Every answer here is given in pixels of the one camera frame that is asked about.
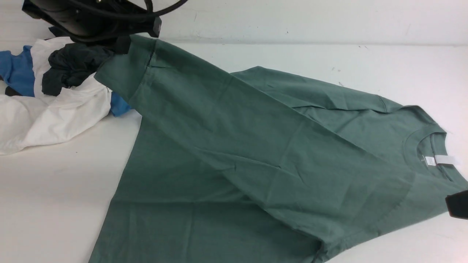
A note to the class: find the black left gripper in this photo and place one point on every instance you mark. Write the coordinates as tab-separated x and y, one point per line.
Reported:
84	27

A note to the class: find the white shirt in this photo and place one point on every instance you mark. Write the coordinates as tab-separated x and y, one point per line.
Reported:
47	120

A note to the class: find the dark grey shirt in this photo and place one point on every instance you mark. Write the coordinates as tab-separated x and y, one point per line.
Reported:
68	63

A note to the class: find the green long sleeve shirt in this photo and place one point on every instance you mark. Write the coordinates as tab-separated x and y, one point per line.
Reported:
262	166

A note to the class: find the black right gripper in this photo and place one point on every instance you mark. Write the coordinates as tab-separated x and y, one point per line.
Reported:
457	205

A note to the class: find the blue shirt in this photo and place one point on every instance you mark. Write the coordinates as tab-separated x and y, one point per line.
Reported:
17	72

